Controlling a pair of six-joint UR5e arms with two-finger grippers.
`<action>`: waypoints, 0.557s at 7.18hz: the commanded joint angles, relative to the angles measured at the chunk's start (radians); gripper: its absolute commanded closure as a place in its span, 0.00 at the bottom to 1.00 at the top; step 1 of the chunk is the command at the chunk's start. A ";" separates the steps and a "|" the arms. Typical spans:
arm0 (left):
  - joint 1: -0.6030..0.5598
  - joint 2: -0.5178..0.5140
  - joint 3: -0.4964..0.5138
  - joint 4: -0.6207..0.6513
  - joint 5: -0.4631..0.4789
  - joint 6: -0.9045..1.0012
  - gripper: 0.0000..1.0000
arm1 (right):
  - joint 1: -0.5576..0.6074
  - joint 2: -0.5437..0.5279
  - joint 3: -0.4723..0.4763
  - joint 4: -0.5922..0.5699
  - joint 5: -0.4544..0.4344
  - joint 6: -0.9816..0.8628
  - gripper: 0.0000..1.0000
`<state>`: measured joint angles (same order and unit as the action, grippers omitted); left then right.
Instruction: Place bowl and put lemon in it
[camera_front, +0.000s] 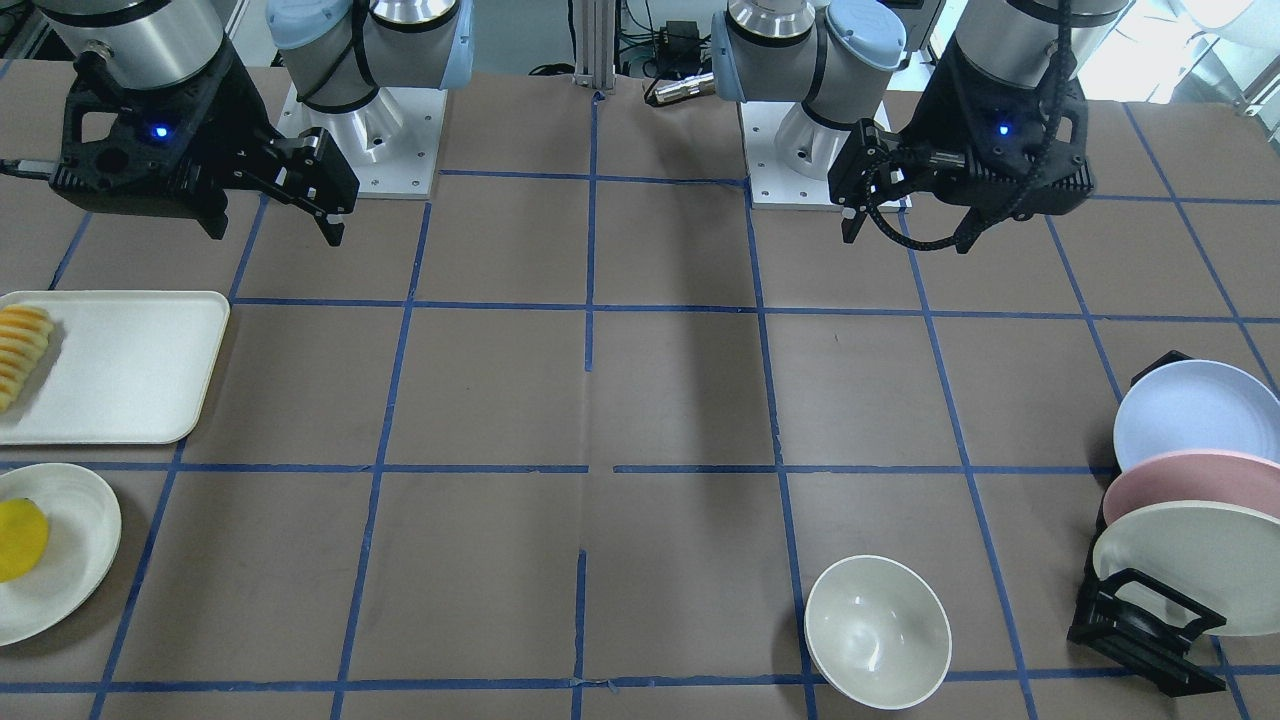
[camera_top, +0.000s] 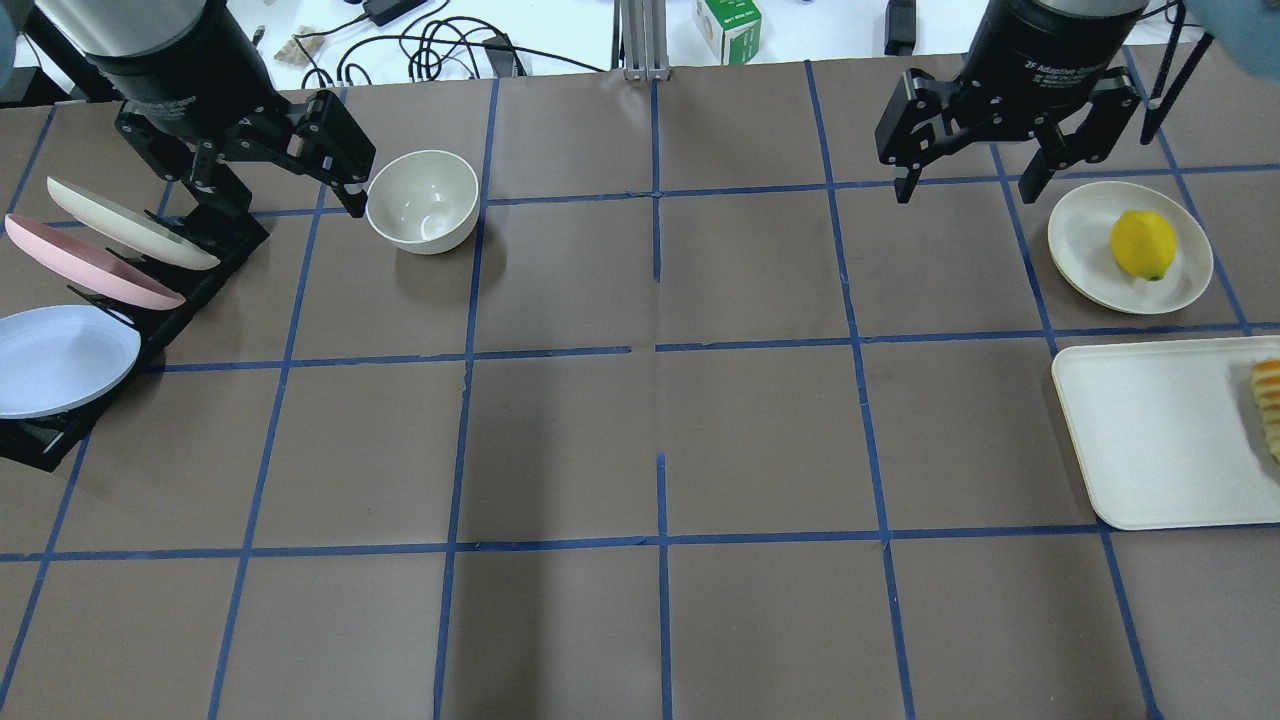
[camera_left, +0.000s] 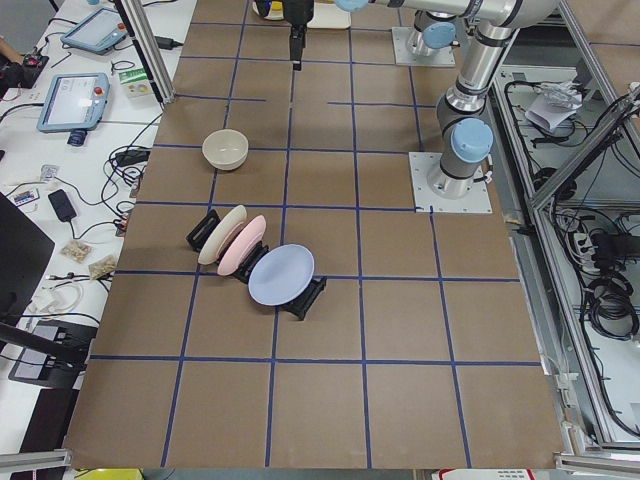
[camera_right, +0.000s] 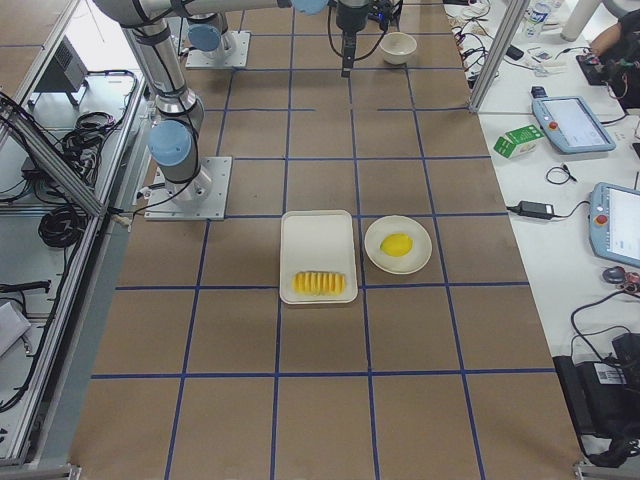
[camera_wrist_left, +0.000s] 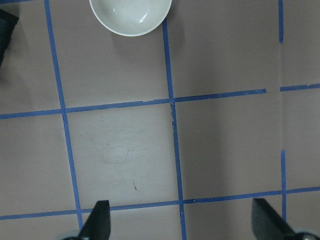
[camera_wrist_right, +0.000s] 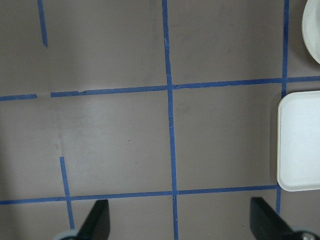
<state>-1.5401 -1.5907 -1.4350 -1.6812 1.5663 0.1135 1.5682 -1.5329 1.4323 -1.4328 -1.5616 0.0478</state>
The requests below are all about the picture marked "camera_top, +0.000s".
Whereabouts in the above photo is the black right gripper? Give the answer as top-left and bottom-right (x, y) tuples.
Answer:
(876, 1), (1140, 204)

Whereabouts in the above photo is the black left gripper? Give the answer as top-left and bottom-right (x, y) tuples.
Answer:
(88, 20), (376, 260)

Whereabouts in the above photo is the white ceramic bowl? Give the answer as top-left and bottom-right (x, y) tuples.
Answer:
(366, 150), (480, 255)

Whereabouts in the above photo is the yellow lemon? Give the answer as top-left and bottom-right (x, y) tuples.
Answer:
(1108, 209), (1178, 282)

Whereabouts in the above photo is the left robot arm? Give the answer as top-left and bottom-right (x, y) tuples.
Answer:
(37, 1), (375, 222)

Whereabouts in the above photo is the cream round plate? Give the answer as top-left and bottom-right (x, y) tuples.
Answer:
(1047, 181), (1215, 315)

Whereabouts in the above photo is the cream plate in rack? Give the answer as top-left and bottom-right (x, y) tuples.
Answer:
(46, 176), (220, 272)

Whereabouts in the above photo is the black device on table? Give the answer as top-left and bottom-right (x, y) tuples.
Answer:
(883, 0), (918, 56)

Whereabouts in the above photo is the pink plate in rack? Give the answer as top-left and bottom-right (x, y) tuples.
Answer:
(4, 214), (186, 311)

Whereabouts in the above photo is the black power adapter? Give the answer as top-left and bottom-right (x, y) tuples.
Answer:
(361, 0), (426, 27)

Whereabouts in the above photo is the light blue plate in rack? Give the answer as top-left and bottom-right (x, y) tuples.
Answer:
(1, 305), (141, 420)

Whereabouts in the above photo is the green white small box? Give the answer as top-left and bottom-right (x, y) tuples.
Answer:
(692, 1), (763, 65)

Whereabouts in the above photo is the black plate rack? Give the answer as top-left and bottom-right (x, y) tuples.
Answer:
(1, 249), (251, 471)

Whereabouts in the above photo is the white rectangular tray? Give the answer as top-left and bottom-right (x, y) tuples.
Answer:
(1051, 336), (1279, 530)

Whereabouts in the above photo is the sliced yellow bread loaf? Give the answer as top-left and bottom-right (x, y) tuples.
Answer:
(1251, 357), (1280, 462)

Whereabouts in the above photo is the black tangled cable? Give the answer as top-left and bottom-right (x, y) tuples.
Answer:
(293, 0), (607, 88)

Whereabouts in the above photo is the aluminium frame post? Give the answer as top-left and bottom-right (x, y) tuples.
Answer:
(613, 1), (669, 82)

